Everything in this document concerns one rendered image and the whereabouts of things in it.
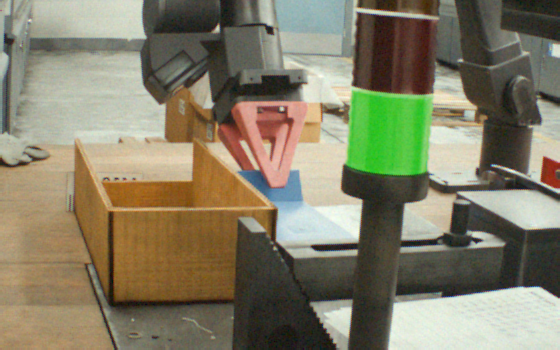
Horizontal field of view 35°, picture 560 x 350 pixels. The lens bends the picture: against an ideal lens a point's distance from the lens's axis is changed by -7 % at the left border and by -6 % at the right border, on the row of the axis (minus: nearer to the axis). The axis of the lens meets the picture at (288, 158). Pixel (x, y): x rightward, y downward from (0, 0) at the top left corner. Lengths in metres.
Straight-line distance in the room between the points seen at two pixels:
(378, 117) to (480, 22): 0.64
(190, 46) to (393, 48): 0.48
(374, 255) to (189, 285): 0.25
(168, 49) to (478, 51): 0.37
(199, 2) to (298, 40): 10.94
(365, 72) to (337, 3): 11.52
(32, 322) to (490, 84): 0.61
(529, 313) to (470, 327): 0.05
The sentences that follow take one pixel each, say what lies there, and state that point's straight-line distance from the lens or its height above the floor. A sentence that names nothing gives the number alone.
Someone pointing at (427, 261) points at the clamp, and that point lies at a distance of 0.58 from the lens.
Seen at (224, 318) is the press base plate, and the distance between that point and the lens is 0.65.
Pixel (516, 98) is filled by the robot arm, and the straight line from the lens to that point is 1.06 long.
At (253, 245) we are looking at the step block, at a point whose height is 0.98.
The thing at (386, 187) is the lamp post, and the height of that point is 1.05.
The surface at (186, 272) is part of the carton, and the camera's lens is 0.66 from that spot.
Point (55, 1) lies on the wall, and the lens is 11.39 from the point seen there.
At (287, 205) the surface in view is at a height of 0.92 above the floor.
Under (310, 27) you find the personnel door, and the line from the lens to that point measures 11.85.
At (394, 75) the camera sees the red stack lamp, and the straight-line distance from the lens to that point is 0.41.
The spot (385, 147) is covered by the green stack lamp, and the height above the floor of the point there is 1.06.
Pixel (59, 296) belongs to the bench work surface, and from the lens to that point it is 0.67.
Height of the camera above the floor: 1.14
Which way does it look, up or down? 12 degrees down
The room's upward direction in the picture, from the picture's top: 4 degrees clockwise
